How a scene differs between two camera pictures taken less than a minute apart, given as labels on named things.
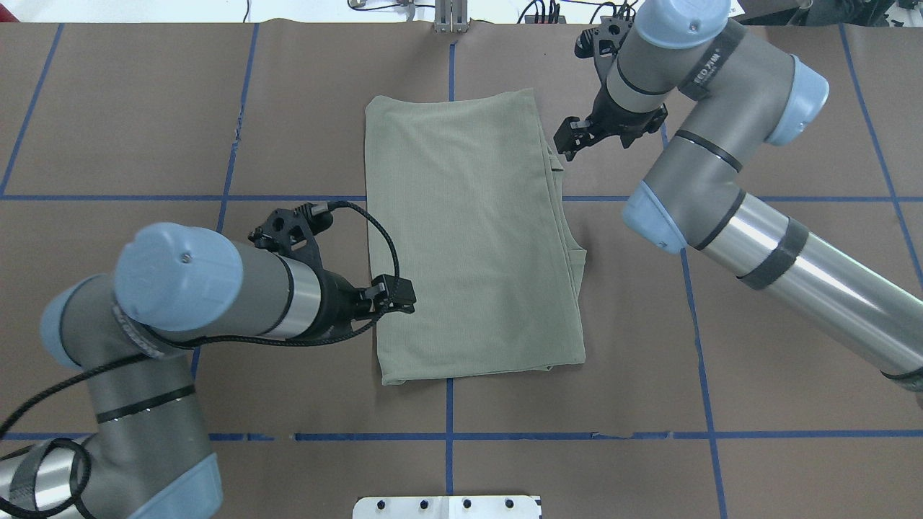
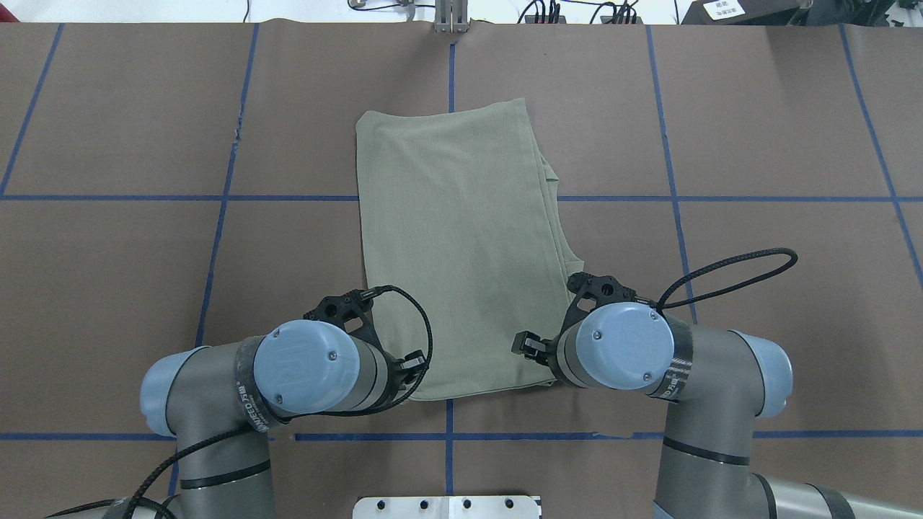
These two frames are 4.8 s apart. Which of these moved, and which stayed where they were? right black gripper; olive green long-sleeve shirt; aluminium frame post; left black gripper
Moved: left black gripper; right black gripper
Stayed: olive green long-sleeve shirt; aluminium frame post
